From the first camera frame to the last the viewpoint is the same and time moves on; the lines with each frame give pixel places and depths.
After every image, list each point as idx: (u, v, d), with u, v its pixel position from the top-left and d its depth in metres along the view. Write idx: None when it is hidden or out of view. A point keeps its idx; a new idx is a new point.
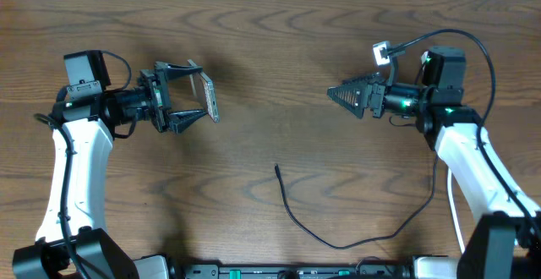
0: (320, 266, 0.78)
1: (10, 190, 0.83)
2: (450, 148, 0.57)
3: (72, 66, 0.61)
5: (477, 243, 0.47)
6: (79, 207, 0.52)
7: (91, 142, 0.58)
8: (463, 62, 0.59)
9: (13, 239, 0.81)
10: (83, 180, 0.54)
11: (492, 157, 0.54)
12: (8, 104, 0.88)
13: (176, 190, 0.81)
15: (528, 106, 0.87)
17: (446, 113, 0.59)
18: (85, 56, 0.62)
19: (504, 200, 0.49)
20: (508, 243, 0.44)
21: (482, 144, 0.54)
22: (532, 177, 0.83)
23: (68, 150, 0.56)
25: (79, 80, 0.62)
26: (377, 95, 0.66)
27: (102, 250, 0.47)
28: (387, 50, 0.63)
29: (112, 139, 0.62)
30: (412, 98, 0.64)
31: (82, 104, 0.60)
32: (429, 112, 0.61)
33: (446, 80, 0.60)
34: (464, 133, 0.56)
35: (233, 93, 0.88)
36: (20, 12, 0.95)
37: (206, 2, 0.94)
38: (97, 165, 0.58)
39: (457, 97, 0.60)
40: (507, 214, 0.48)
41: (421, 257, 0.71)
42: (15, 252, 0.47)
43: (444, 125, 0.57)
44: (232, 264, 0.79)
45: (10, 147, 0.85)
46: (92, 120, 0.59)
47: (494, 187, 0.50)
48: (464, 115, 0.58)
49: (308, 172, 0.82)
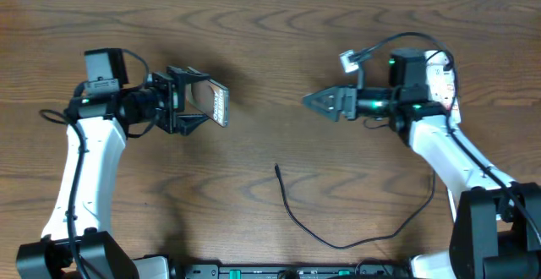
0: (320, 265, 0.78)
1: (9, 190, 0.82)
2: (423, 140, 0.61)
3: (93, 62, 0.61)
5: (461, 220, 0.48)
6: (87, 207, 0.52)
7: (105, 141, 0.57)
8: (423, 61, 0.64)
9: (13, 238, 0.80)
10: (93, 179, 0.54)
11: (461, 142, 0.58)
12: (7, 104, 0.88)
13: (176, 190, 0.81)
15: (527, 106, 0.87)
17: (415, 109, 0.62)
18: (106, 52, 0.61)
19: (480, 177, 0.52)
20: (489, 216, 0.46)
21: (451, 131, 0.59)
22: (532, 176, 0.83)
23: (81, 148, 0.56)
25: (97, 77, 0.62)
26: (350, 98, 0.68)
27: (105, 254, 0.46)
28: (354, 56, 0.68)
29: (125, 139, 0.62)
30: (381, 99, 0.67)
31: (97, 102, 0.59)
32: (401, 110, 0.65)
33: (411, 80, 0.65)
34: (434, 123, 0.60)
35: (234, 93, 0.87)
36: (20, 11, 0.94)
37: (206, 1, 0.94)
38: (109, 164, 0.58)
39: (423, 94, 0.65)
40: (485, 188, 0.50)
41: (417, 256, 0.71)
42: (20, 248, 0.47)
43: (414, 120, 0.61)
44: (232, 264, 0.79)
45: (10, 147, 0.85)
46: (107, 119, 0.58)
47: (468, 167, 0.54)
48: (431, 109, 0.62)
49: (309, 172, 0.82)
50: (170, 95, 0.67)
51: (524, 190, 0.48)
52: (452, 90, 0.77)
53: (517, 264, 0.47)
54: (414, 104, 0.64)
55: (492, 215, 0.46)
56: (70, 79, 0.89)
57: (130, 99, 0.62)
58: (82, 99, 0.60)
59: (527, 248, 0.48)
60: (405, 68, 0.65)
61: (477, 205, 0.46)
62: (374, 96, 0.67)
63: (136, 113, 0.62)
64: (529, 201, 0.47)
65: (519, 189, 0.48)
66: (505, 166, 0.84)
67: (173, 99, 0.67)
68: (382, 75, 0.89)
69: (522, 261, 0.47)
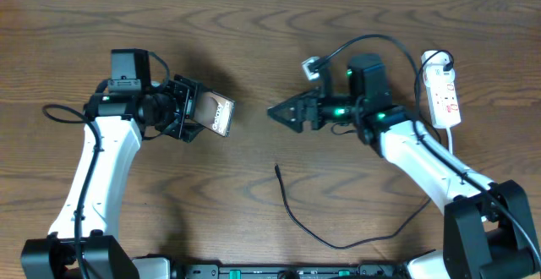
0: (320, 266, 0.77)
1: (8, 190, 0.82)
2: (397, 150, 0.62)
3: (118, 61, 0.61)
5: (450, 231, 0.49)
6: (95, 208, 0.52)
7: (121, 142, 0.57)
8: (380, 68, 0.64)
9: (10, 239, 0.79)
10: (105, 180, 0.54)
11: (431, 145, 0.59)
12: (7, 104, 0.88)
13: (176, 190, 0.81)
15: (528, 106, 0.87)
17: (380, 119, 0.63)
18: (133, 53, 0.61)
19: (459, 184, 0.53)
20: (476, 223, 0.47)
21: (421, 138, 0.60)
22: (534, 176, 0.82)
23: (96, 147, 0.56)
25: (121, 75, 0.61)
26: (312, 108, 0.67)
27: (108, 258, 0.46)
28: (314, 63, 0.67)
29: (140, 140, 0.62)
30: (344, 107, 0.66)
31: (118, 100, 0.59)
32: (366, 121, 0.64)
33: (371, 89, 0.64)
34: (401, 132, 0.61)
35: (234, 94, 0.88)
36: (21, 13, 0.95)
37: (206, 2, 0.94)
38: (121, 166, 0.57)
39: (385, 101, 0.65)
40: (467, 196, 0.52)
41: (412, 259, 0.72)
42: (27, 243, 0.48)
43: (382, 131, 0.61)
44: (232, 264, 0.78)
45: (9, 147, 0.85)
46: (125, 119, 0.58)
47: (445, 176, 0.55)
48: (396, 117, 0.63)
49: (308, 172, 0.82)
50: (185, 102, 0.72)
51: (503, 191, 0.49)
52: (453, 90, 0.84)
53: (512, 264, 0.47)
54: (378, 112, 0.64)
55: (477, 222, 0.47)
56: (70, 79, 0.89)
57: (150, 101, 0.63)
58: (103, 95, 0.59)
59: (518, 248, 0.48)
60: (363, 77, 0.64)
61: (461, 216, 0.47)
62: (336, 105, 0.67)
63: (154, 115, 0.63)
64: (510, 200, 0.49)
65: (498, 192, 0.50)
66: (508, 165, 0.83)
67: (186, 106, 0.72)
68: None
69: (518, 261, 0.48)
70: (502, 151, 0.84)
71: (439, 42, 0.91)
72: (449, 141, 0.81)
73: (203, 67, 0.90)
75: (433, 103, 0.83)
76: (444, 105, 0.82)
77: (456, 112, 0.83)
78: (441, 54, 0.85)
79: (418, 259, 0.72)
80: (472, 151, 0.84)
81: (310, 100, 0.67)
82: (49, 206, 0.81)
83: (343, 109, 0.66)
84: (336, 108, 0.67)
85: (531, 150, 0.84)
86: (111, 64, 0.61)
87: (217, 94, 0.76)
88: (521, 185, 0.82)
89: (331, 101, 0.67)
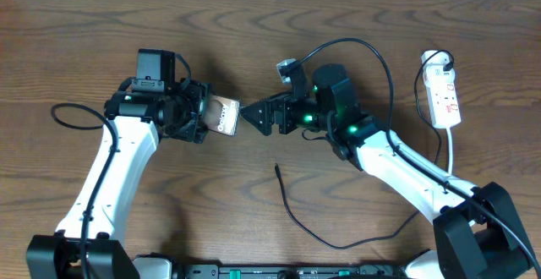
0: (320, 266, 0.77)
1: (8, 190, 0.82)
2: (375, 164, 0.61)
3: (144, 62, 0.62)
5: (440, 243, 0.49)
6: (105, 210, 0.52)
7: (138, 144, 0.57)
8: (346, 84, 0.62)
9: (9, 239, 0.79)
10: (117, 183, 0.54)
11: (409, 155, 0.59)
12: (7, 104, 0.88)
13: (176, 190, 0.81)
15: (528, 106, 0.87)
17: (352, 134, 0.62)
18: (159, 54, 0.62)
19: (442, 194, 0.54)
20: (467, 234, 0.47)
21: (396, 149, 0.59)
22: (534, 175, 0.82)
23: (112, 148, 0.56)
25: (145, 76, 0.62)
26: (280, 112, 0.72)
27: (112, 262, 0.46)
28: (287, 68, 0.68)
29: (156, 143, 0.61)
30: (314, 113, 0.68)
31: (140, 101, 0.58)
32: (340, 137, 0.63)
33: (340, 105, 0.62)
34: (376, 145, 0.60)
35: (233, 94, 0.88)
36: (21, 13, 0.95)
37: (206, 1, 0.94)
38: (133, 169, 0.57)
39: (354, 112, 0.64)
40: (452, 205, 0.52)
41: (410, 264, 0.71)
42: (35, 238, 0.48)
43: (357, 146, 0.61)
44: (232, 264, 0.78)
45: (9, 147, 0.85)
46: (145, 122, 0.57)
47: (427, 187, 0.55)
48: (367, 130, 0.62)
49: (309, 172, 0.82)
50: (199, 102, 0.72)
51: (487, 196, 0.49)
52: (453, 90, 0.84)
53: (505, 265, 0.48)
54: (349, 126, 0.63)
55: (467, 232, 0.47)
56: (70, 79, 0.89)
57: (170, 103, 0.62)
58: (125, 95, 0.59)
59: (510, 248, 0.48)
60: (330, 95, 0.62)
61: (450, 230, 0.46)
62: (304, 112, 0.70)
63: (172, 117, 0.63)
64: (494, 204, 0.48)
65: (482, 197, 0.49)
66: (508, 165, 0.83)
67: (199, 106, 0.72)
68: (383, 75, 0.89)
69: (510, 261, 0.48)
70: (502, 151, 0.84)
71: (439, 42, 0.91)
72: (450, 145, 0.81)
73: (203, 67, 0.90)
75: (433, 103, 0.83)
76: (444, 105, 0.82)
77: (456, 112, 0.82)
78: (441, 54, 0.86)
79: (415, 262, 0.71)
80: (472, 151, 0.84)
81: (280, 105, 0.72)
82: (49, 206, 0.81)
83: (311, 116, 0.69)
84: (304, 115, 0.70)
85: (530, 150, 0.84)
86: (137, 64, 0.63)
87: (221, 96, 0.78)
88: (520, 185, 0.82)
89: (301, 106, 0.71)
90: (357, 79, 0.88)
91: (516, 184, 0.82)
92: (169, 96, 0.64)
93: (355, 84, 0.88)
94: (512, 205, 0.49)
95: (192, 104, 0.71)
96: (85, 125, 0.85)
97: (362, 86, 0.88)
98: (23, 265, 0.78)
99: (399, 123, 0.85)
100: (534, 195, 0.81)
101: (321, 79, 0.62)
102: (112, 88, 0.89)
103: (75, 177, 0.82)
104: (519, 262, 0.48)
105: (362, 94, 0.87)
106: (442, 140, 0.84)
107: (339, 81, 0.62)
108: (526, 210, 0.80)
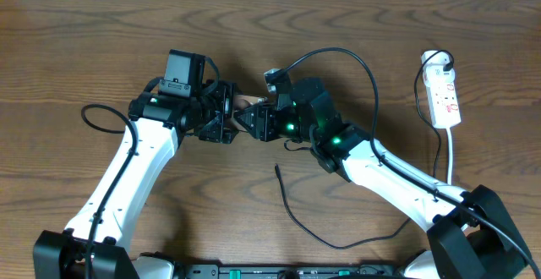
0: (320, 266, 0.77)
1: (7, 189, 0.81)
2: (363, 174, 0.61)
3: (173, 62, 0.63)
5: (437, 254, 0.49)
6: (115, 212, 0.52)
7: (157, 149, 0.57)
8: (325, 98, 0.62)
9: (7, 239, 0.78)
10: (131, 187, 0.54)
11: (395, 162, 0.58)
12: (6, 103, 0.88)
13: (177, 190, 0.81)
15: (528, 106, 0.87)
17: (336, 145, 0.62)
18: (189, 57, 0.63)
19: (433, 202, 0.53)
20: (461, 241, 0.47)
21: (382, 158, 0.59)
22: (535, 176, 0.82)
23: (132, 150, 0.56)
25: (172, 78, 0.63)
26: (262, 119, 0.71)
27: (115, 270, 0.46)
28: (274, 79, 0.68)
29: (175, 148, 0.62)
30: (294, 122, 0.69)
31: (164, 105, 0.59)
32: (324, 150, 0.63)
33: (322, 117, 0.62)
34: (362, 156, 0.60)
35: None
36: (22, 13, 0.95)
37: (207, 2, 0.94)
38: (149, 175, 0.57)
39: (336, 123, 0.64)
40: (444, 214, 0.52)
41: (409, 266, 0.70)
42: (43, 233, 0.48)
43: (343, 158, 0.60)
44: (232, 264, 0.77)
45: (8, 147, 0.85)
46: (167, 127, 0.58)
47: (417, 196, 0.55)
48: (351, 140, 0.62)
49: (309, 172, 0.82)
50: (223, 101, 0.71)
51: (476, 201, 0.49)
52: (453, 90, 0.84)
53: (504, 269, 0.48)
54: (332, 138, 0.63)
55: (461, 239, 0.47)
56: (70, 79, 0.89)
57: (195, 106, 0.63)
58: (151, 97, 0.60)
59: (505, 249, 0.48)
60: (309, 108, 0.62)
61: (444, 239, 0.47)
62: (286, 121, 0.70)
63: (195, 120, 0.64)
64: (484, 206, 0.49)
65: (472, 202, 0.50)
66: (508, 165, 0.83)
67: (225, 105, 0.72)
68: (383, 74, 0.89)
69: (508, 263, 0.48)
70: (502, 151, 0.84)
71: (439, 42, 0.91)
72: (450, 144, 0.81)
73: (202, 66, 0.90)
75: (433, 103, 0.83)
76: (444, 105, 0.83)
77: (456, 112, 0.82)
78: (441, 54, 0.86)
79: (414, 264, 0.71)
80: (472, 151, 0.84)
81: (264, 110, 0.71)
82: (47, 206, 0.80)
83: (293, 124, 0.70)
84: (286, 124, 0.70)
85: (530, 150, 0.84)
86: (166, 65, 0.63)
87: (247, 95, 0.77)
88: (521, 185, 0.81)
89: (285, 117, 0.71)
90: (357, 79, 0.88)
91: (516, 184, 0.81)
92: (195, 98, 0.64)
93: (355, 84, 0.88)
94: (501, 204, 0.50)
95: (216, 104, 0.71)
96: (101, 124, 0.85)
97: (362, 86, 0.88)
98: (20, 265, 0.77)
99: (399, 123, 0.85)
100: (536, 195, 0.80)
101: (299, 95, 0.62)
102: (112, 87, 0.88)
103: (75, 177, 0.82)
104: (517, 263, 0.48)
105: (362, 94, 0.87)
106: (442, 140, 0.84)
107: (317, 95, 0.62)
108: (527, 210, 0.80)
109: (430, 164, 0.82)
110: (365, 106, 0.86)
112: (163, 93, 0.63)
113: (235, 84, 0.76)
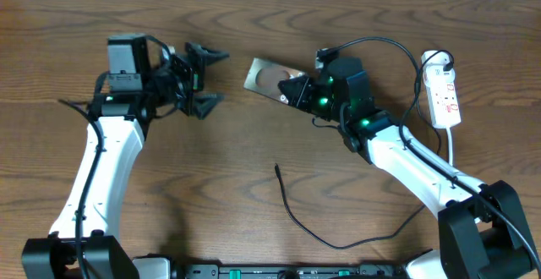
0: (320, 266, 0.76)
1: (6, 190, 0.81)
2: (385, 157, 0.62)
3: (116, 55, 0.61)
5: (445, 239, 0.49)
6: (96, 206, 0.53)
7: (122, 142, 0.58)
8: (364, 79, 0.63)
9: (6, 240, 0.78)
10: (106, 180, 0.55)
11: (419, 150, 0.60)
12: (6, 104, 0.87)
13: (176, 190, 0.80)
15: (528, 106, 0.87)
17: (363, 126, 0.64)
18: (129, 45, 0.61)
19: (450, 189, 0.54)
20: (472, 230, 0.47)
21: (407, 143, 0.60)
22: (536, 176, 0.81)
23: (99, 148, 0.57)
25: (120, 70, 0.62)
26: (297, 86, 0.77)
27: (109, 259, 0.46)
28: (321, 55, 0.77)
29: (142, 140, 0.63)
30: (327, 97, 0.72)
31: (120, 101, 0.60)
32: (352, 129, 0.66)
33: (355, 97, 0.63)
34: (388, 139, 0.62)
35: (233, 93, 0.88)
36: (21, 13, 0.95)
37: (207, 2, 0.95)
38: (122, 168, 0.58)
39: (368, 105, 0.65)
40: (458, 199, 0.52)
41: (411, 261, 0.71)
42: (28, 243, 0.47)
43: (368, 138, 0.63)
44: (232, 264, 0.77)
45: (8, 147, 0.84)
46: (128, 120, 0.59)
47: (434, 181, 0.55)
48: (379, 123, 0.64)
49: (309, 172, 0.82)
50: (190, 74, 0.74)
51: (494, 193, 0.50)
52: (453, 90, 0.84)
53: (510, 264, 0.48)
54: (362, 118, 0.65)
55: (472, 227, 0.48)
56: (70, 79, 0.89)
57: (150, 95, 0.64)
58: (106, 97, 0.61)
59: (514, 248, 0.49)
60: (346, 85, 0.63)
61: (455, 223, 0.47)
62: (319, 96, 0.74)
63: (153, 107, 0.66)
64: (502, 201, 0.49)
65: (489, 194, 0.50)
66: (510, 165, 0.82)
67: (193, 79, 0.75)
68: (384, 74, 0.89)
69: (515, 260, 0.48)
70: (503, 150, 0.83)
71: (439, 42, 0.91)
72: (449, 144, 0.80)
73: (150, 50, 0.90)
75: (433, 103, 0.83)
76: (444, 105, 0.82)
77: (456, 112, 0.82)
78: (441, 54, 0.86)
79: (417, 261, 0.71)
80: (473, 150, 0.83)
81: (303, 79, 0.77)
82: (48, 206, 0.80)
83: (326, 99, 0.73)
84: (319, 99, 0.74)
85: (531, 150, 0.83)
86: (109, 57, 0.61)
87: (289, 68, 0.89)
88: (521, 184, 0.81)
89: (318, 93, 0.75)
90: None
91: (516, 184, 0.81)
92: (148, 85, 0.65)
93: None
94: (520, 205, 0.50)
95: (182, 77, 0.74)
96: None
97: None
98: (19, 266, 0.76)
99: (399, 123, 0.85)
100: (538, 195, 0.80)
101: (339, 71, 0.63)
102: None
103: (75, 177, 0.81)
104: (523, 264, 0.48)
105: None
106: (442, 140, 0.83)
107: (356, 73, 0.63)
108: (529, 210, 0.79)
109: None
110: None
112: (113, 90, 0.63)
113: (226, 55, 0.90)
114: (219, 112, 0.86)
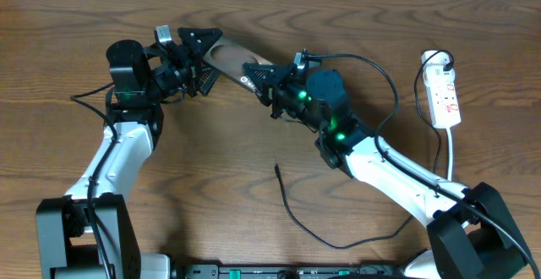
0: (320, 266, 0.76)
1: (5, 190, 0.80)
2: (367, 170, 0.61)
3: (117, 76, 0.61)
5: (437, 248, 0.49)
6: (108, 177, 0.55)
7: (134, 138, 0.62)
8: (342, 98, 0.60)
9: (4, 240, 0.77)
10: (117, 161, 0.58)
11: (397, 160, 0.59)
12: (6, 103, 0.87)
13: (176, 190, 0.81)
15: (528, 106, 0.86)
17: (339, 141, 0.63)
18: (130, 67, 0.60)
19: (434, 198, 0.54)
20: (460, 232, 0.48)
21: (385, 155, 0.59)
22: (537, 176, 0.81)
23: (114, 139, 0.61)
25: (126, 87, 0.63)
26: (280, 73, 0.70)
27: (118, 215, 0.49)
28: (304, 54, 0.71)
29: (151, 147, 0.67)
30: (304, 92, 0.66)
31: (136, 112, 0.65)
32: (329, 145, 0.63)
33: (334, 117, 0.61)
34: (364, 152, 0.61)
35: (233, 94, 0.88)
36: (23, 13, 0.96)
37: (208, 2, 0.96)
38: (133, 160, 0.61)
39: (346, 119, 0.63)
40: (443, 209, 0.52)
41: (409, 265, 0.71)
42: (41, 202, 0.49)
43: (347, 154, 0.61)
44: (232, 264, 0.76)
45: (8, 145, 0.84)
46: (141, 124, 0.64)
47: (418, 192, 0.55)
48: (354, 137, 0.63)
49: (309, 172, 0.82)
50: (184, 62, 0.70)
51: (478, 197, 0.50)
52: (453, 90, 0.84)
53: (502, 264, 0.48)
54: (337, 134, 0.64)
55: (461, 233, 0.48)
56: (70, 79, 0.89)
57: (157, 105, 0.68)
58: (121, 111, 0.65)
59: (505, 247, 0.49)
60: (327, 108, 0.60)
61: (445, 230, 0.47)
62: (297, 91, 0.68)
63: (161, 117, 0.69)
64: (486, 204, 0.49)
65: (472, 199, 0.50)
66: (510, 165, 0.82)
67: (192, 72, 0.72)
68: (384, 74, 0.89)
69: (507, 262, 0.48)
70: (503, 150, 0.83)
71: (439, 42, 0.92)
72: (449, 144, 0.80)
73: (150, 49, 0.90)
75: (433, 103, 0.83)
76: (444, 105, 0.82)
77: (456, 112, 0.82)
78: (441, 55, 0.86)
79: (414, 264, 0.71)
80: (472, 150, 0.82)
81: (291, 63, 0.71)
82: None
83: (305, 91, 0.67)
84: (299, 92, 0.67)
85: (531, 150, 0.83)
86: (113, 79, 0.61)
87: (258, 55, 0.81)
88: (522, 184, 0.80)
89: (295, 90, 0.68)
90: (358, 79, 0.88)
91: (517, 183, 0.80)
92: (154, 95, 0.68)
93: (356, 84, 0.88)
94: (503, 202, 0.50)
95: (177, 62, 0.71)
96: None
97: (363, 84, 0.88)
98: (19, 267, 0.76)
99: (398, 123, 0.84)
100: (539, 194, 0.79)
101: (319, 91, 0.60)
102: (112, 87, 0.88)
103: (75, 177, 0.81)
104: (515, 260, 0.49)
105: (363, 93, 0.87)
106: (442, 140, 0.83)
107: (336, 95, 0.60)
108: (529, 210, 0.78)
109: (430, 164, 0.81)
110: (366, 108, 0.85)
112: (125, 106, 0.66)
113: (220, 35, 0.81)
114: (219, 112, 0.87)
